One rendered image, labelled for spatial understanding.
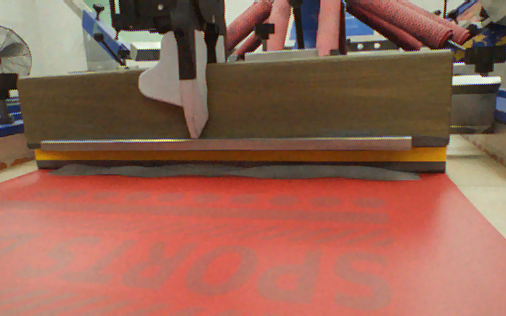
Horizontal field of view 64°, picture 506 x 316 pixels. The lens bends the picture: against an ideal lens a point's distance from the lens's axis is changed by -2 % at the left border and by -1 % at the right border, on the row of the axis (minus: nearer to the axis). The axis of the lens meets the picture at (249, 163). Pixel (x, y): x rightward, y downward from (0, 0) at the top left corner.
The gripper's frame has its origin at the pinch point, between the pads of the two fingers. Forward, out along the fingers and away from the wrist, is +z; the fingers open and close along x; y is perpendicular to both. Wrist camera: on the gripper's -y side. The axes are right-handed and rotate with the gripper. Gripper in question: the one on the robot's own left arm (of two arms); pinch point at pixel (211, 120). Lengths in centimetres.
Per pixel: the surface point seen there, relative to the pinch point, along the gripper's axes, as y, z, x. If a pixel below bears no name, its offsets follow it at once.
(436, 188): -19.0, 4.7, 4.8
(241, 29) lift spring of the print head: 17, -15, -73
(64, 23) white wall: 341, -75, -421
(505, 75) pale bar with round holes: -33.6, -2.0, -30.0
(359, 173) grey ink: -13.4, 4.4, 1.7
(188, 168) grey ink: 2.2, 4.4, 1.1
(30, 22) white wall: 380, -78, -407
